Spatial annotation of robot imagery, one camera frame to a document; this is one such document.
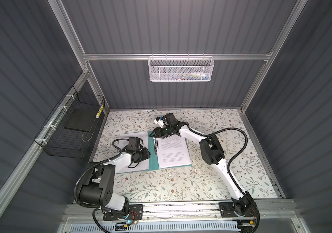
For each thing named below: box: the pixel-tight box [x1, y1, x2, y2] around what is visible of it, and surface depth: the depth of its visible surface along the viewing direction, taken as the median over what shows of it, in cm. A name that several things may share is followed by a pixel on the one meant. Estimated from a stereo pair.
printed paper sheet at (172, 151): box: [155, 134, 192, 169], surface depth 97 cm
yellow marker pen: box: [95, 104, 104, 118], surface depth 82 cm
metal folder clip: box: [153, 137, 159, 155], surface depth 101 cm
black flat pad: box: [64, 108, 98, 133], surface depth 79 cm
